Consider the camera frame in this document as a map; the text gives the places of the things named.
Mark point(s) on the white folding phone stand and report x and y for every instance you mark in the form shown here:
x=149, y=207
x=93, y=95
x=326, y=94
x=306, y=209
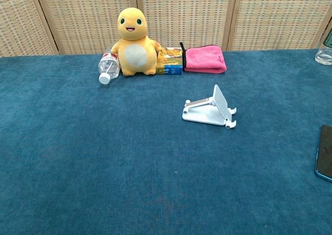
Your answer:
x=205, y=114

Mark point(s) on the blue smartphone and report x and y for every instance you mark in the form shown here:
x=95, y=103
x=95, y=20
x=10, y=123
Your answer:
x=325, y=152

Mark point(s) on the yellow and blue cardboard box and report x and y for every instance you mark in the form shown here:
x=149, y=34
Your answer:
x=169, y=62

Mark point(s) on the yellow plush dinosaur toy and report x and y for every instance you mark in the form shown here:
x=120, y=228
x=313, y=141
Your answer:
x=133, y=38

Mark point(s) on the blue table cloth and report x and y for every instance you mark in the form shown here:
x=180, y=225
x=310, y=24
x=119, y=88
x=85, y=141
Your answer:
x=129, y=154

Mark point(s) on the clear bottle with green label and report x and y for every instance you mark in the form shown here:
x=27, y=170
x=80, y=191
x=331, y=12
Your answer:
x=323, y=56

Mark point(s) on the clear bottle with white cap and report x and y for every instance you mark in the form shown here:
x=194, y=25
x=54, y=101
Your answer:
x=109, y=66

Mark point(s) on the pink folded towel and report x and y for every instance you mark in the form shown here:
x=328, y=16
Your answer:
x=203, y=60

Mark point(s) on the woven rattan screen panel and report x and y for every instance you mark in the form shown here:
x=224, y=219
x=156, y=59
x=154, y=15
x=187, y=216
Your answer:
x=18, y=19
x=85, y=17
x=277, y=17
x=186, y=14

